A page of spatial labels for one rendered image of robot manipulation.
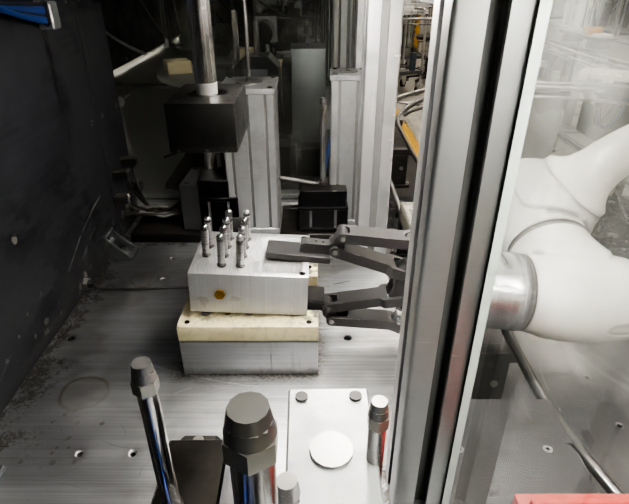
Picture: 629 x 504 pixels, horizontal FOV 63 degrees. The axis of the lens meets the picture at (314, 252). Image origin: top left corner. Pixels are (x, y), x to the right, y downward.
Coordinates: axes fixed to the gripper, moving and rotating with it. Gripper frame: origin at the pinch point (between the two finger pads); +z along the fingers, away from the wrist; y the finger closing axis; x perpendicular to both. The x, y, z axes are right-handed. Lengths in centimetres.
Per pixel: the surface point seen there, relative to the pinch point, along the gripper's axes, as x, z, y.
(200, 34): 0.9, 10.0, 24.4
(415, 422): 22.8, -9.7, 2.3
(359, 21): -36.2, -6.9, 23.6
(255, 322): 5.6, 3.7, -3.1
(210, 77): 0.7, 9.2, 20.8
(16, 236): 0.8, 30.1, 2.2
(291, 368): 6.4, -0.6, -8.4
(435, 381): 21.6, -10.8, 5.3
